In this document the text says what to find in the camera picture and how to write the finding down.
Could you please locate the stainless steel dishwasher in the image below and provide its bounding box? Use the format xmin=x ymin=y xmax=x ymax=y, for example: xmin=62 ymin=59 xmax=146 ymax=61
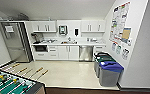
xmin=79 ymin=45 xmax=94 ymax=62

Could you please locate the steel sink basin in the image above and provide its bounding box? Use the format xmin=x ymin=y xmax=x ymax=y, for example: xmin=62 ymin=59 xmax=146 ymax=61
xmin=62 ymin=40 xmax=77 ymax=45

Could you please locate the chrome faucet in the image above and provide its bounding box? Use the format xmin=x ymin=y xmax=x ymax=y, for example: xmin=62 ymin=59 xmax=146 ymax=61
xmin=68 ymin=37 xmax=73 ymax=43

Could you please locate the white base cabinet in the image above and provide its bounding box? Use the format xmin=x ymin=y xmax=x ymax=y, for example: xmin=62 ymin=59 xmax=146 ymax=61
xmin=32 ymin=42 xmax=107 ymax=62

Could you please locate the black soap dispenser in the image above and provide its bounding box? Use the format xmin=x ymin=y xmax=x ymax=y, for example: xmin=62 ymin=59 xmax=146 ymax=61
xmin=73 ymin=27 xmax=80 ymax=37

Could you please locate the steel paper towel dispenser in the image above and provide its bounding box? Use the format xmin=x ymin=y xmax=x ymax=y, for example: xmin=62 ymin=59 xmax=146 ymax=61
xmin=58 ymin=24 xmax=69 ymax=36

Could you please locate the grey bin green lid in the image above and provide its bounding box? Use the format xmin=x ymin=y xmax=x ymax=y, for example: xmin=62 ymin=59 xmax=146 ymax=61
xmin=95 ymin=54 xmax=116 ymax=79

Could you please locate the black built-in microwave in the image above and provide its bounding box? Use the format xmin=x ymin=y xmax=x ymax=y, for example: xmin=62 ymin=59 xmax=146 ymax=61
xmin=34 ymin=44 xmax=49 ymax=53

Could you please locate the grey bin blue lid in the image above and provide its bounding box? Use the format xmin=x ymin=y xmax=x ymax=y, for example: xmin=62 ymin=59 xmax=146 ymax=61
xmin=99 ymin=59 xmax=124 ymax=88

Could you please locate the tan paper sheet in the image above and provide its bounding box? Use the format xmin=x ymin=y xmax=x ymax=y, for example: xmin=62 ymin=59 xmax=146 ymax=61
xmin=121 ymin=28 xmax=132 ymax=43

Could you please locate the stainless steel refrigerator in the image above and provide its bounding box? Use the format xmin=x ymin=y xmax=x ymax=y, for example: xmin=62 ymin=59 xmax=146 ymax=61
xmin=0 ymin=21 xmax=34 ymax=64

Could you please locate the grey clutter atop refrigerator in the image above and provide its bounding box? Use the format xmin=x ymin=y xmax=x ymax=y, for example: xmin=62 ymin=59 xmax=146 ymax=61
xmin=17 ymin=13 xmax=31 ymax=22

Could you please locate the green foosball table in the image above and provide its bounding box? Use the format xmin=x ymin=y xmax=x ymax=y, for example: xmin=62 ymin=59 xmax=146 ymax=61
xmin=0 ymin=62 xmax=49 ymax=94

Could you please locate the white wall cabinet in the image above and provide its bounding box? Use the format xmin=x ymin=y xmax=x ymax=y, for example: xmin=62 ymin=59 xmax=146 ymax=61
xmin=30 ymin=20 xmax=58 ymax=34
xmin=80 ymin=19 xmax=106 ymax=34

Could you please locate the large colourful wall poster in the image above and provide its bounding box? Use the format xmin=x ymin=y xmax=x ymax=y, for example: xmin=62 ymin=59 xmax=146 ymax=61
xmin=109 ymin=1 xmax=132 ymax=46

